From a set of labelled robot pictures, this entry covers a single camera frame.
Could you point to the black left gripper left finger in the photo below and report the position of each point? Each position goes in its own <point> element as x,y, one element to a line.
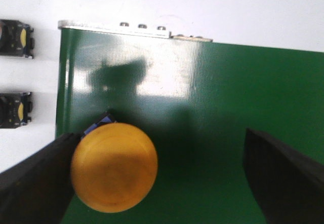
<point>39,189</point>

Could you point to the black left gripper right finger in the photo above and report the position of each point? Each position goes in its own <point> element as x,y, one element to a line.
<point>286,184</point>

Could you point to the yellow mushroom push button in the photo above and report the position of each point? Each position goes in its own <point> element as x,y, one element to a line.
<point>114,166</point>

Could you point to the push button at lower left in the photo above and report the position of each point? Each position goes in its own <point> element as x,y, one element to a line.
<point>15,109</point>

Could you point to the green conveyor belt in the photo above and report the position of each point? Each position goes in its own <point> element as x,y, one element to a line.
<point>195,101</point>

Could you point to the red mushroom push button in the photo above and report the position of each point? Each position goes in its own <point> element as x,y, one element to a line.
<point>16,39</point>

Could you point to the conveyor end bracket with screws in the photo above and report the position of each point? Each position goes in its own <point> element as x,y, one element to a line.
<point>125,28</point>

